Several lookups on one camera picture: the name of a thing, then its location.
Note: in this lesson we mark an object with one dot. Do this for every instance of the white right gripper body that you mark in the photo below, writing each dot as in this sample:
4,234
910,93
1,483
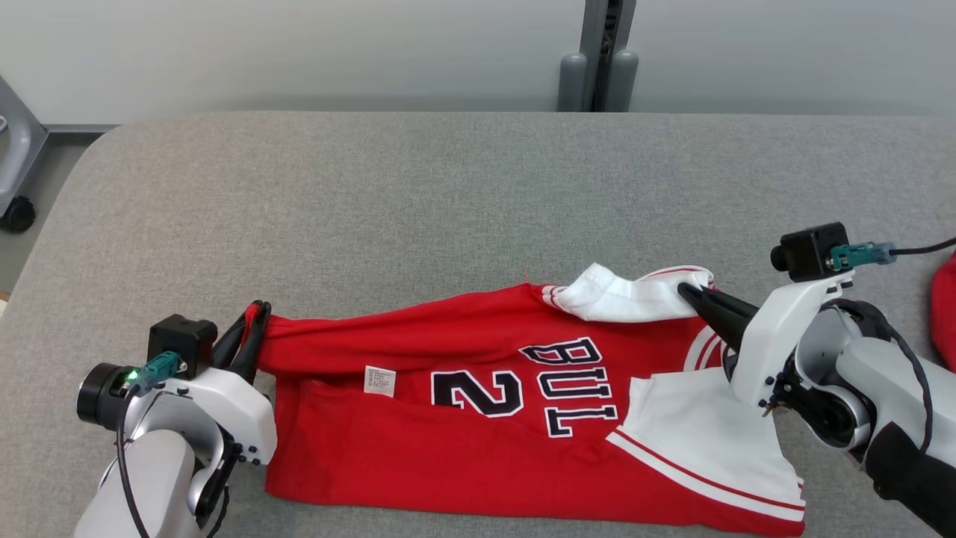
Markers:
769,336

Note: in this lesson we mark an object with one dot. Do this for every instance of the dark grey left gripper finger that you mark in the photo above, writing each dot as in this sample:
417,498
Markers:
230,345
255,344

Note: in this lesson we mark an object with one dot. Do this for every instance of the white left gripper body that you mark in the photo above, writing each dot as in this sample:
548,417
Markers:
231,407

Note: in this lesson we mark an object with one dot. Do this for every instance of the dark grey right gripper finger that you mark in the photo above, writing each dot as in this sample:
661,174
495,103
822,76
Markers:
723,327
721,300

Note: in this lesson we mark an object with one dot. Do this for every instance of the red shorts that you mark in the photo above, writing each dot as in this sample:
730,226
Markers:
947,314

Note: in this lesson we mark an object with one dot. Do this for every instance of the red basketball jersey white trim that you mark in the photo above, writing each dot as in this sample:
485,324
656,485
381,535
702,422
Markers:
418,448

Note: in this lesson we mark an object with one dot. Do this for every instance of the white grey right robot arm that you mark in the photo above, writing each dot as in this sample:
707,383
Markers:
889,373

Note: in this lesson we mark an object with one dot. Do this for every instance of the black caster wheel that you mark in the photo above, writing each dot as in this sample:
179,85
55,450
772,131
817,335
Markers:
16,215

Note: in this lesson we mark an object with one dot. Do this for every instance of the grey tubular wheeled stand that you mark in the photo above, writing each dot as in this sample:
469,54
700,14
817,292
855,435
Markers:
19,142

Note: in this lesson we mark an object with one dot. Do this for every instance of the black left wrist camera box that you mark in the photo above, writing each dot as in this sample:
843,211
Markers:
183,340

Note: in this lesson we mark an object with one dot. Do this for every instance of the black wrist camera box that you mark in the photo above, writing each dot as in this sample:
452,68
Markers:
806,250
183,340

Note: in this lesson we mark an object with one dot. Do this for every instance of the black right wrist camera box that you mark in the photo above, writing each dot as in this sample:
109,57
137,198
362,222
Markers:
806,250

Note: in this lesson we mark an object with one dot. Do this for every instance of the grey cylindrical post foot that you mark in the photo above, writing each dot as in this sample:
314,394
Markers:
573,86
624,84

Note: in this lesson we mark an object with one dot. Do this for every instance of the grey metal partition post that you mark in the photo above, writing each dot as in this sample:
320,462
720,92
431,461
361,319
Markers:
594,45

